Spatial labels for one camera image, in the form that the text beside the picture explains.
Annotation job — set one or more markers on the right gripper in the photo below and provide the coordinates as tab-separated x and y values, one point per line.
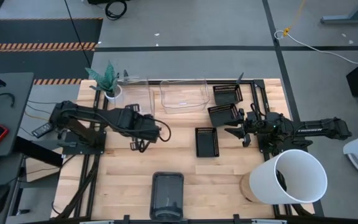
259	124

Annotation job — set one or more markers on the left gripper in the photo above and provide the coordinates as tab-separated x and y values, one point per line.
138	124

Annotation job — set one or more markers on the black slotted plastic basket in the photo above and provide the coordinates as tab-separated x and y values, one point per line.
227	98
206	144
224	118

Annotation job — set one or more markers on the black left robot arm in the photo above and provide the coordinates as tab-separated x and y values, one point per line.
85	113

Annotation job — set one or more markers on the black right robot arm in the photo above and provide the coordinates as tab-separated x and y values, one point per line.
315	129

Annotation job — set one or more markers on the clear plastic bin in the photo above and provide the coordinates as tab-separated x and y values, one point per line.
183	99
141	96

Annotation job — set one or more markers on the dark pointed clip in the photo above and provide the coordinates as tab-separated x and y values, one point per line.
240	78

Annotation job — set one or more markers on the white plant pot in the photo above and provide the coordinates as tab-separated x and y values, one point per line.
117	97

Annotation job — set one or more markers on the dark translucent storage bin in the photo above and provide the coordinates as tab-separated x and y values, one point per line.
166	196

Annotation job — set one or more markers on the round wooden disc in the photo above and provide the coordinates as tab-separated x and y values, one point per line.
244	188

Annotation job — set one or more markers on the gray pointed clip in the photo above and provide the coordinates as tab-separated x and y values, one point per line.
125	76

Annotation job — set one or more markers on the green artificial plant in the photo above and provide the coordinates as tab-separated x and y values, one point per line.
106	81

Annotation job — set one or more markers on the white cylindrical bucket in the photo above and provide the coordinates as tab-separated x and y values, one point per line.
303	177

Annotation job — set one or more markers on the silver bar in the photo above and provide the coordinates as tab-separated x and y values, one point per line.
269	221
96	222

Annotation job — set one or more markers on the small black handheld device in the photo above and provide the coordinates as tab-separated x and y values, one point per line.
42	130

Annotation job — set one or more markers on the black beam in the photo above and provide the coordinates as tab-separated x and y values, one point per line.
39	152

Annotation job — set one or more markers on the dark gray desk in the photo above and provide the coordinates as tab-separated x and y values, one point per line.
11	168

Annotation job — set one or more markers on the black hazard-striped floor mat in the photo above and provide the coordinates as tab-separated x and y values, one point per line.
42	31

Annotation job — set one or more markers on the gray table leg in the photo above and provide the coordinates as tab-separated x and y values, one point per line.
346	19

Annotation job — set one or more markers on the black aluminium table frame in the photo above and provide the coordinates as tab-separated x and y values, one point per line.
96	186

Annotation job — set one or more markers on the black edge bracket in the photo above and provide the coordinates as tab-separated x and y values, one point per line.
236	219
126	219

